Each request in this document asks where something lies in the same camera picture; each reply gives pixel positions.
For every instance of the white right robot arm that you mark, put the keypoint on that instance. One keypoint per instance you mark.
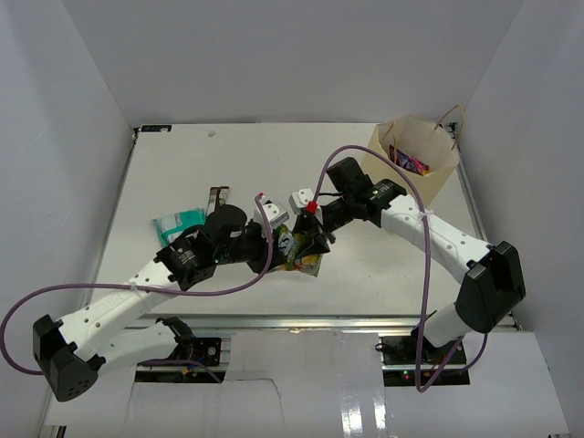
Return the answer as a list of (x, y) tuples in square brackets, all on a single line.
[(490, 276)]

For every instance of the brown chocolate bar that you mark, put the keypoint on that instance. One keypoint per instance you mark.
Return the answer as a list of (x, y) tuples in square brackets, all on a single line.
[(217, 197)]

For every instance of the aluminium front rail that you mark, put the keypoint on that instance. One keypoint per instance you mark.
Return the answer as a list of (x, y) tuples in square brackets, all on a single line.
[(298, 322)]

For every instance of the green yellow Fox's candy bag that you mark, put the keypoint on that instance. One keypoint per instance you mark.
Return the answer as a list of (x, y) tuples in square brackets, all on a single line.
[(287, 256)]

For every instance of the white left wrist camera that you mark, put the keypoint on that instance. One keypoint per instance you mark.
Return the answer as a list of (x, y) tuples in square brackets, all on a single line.
[(269, 214)]

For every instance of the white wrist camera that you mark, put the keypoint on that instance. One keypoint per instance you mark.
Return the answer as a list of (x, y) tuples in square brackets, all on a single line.
[(269, 214), (302, 202)]

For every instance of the teal snack packet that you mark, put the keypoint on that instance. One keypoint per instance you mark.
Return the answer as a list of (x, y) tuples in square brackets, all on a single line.
[(170, 226)]

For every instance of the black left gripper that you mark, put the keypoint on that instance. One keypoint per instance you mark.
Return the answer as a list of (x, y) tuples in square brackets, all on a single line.
[(259, 262)]

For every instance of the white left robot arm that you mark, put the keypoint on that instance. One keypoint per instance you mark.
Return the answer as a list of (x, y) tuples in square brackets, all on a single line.
[(74, 351)]

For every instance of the brown paper bag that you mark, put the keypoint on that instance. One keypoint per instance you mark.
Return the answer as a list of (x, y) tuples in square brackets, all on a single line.
[(429, 141)]

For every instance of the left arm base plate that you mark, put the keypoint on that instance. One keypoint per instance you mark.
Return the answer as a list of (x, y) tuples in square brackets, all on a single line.
[(195, 359)]

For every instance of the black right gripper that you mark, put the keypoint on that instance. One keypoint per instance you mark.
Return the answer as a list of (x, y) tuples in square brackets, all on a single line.
[(318, 244)]

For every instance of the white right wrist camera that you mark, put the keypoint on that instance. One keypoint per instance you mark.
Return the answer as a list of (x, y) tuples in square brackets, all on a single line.
[(302, 202)]

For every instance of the purple Fox's cherry candy bag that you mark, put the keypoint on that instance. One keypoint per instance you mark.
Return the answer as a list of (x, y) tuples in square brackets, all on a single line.
[(407, 162)]

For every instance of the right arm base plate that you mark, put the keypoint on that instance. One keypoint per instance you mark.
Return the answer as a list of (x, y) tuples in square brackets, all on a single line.
[(398, 363)]

